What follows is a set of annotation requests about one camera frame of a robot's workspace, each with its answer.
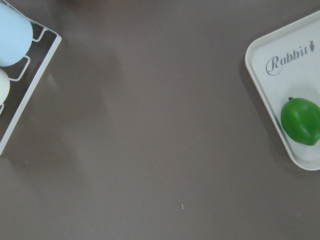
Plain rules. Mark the beige rabbit serving tray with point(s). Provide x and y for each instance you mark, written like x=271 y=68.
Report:
x=286 y=63

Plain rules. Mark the green lime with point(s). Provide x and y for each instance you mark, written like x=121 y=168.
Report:
x=300 y=119

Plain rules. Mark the light blue cup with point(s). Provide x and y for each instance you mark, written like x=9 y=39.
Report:
x=16 y=36

